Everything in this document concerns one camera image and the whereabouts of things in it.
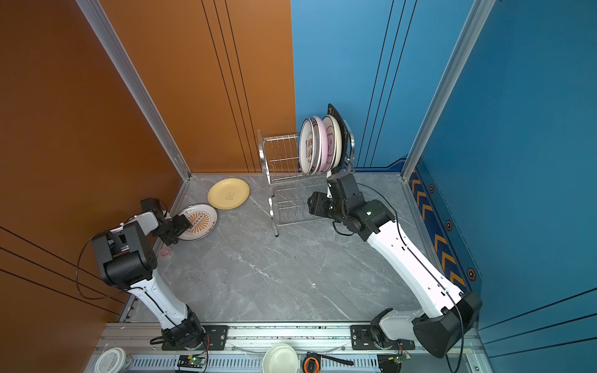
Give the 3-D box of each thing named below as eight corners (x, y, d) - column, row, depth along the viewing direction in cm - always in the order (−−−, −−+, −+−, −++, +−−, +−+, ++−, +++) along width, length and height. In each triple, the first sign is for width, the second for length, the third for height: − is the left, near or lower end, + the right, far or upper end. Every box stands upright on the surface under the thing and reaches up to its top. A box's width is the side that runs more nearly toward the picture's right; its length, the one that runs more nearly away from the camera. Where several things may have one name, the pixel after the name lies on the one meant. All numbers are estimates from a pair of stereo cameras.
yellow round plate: (204, 209, 109) (202, 206, 107) (214, 181, 120) (212, 178, 119) (246, 209, 109) (245, 206, 107) (252, 181, 120) (251, 178, 118)
